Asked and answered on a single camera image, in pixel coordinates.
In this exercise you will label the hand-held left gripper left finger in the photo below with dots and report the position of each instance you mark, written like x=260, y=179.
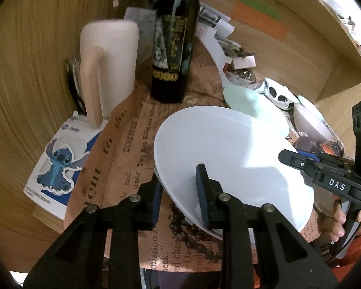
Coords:
x=156, y=198

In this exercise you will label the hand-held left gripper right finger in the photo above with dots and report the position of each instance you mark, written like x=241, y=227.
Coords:
x=200, y=192

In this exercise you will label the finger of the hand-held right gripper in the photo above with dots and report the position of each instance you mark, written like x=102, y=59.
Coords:
x=294, y=162
x=306, y=155

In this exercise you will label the large white plate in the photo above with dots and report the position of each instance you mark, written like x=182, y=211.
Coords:
x=228, y=144

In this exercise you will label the person's right hand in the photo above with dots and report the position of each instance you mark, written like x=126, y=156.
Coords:
x=338, y=219

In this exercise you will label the purple bowl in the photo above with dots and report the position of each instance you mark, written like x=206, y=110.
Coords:
x=305, y=144

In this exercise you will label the pale pink bowl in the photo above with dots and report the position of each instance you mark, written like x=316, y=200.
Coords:
x=310, y=120

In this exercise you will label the newspaper print mat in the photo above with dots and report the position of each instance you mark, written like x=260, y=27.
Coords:
x=132, y=144

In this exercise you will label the panda print bowl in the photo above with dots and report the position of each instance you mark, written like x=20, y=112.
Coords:
x=276, y=96

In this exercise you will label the light green bowl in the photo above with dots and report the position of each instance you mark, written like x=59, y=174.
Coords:
x=252, y=105

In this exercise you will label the bowl of glass beads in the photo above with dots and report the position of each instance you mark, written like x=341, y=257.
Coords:
x=243, y=76

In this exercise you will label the blue cartoon sticker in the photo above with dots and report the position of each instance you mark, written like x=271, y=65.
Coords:
x=58, y=162

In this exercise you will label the Stitch sticker packet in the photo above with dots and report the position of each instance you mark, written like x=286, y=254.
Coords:
x=45, y=200

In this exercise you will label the small white box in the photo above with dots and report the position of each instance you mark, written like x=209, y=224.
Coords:
x=243, y=62

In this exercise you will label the white paper sheet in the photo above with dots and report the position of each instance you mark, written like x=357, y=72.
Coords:
x=213, y=54

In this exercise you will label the orange sticky note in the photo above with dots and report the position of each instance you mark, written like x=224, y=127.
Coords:
x=261, y=21

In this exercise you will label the dark wine bottle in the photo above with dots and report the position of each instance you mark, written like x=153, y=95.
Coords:
x=171, y=51

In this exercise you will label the green sticky note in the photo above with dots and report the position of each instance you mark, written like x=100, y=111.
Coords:
x=260, y=6

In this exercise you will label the pile of papers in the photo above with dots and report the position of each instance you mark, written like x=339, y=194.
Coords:
x=138, y=21

